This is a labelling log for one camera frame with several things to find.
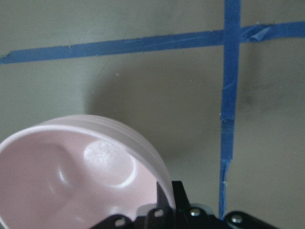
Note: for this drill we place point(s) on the pink bowl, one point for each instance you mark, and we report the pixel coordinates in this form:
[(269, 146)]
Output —
[(74, 171)]

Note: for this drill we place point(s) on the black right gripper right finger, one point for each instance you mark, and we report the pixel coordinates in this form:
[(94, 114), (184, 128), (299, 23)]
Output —
[(190, 216)]

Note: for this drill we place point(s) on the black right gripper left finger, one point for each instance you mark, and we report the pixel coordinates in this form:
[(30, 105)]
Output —
[(159, 217)]

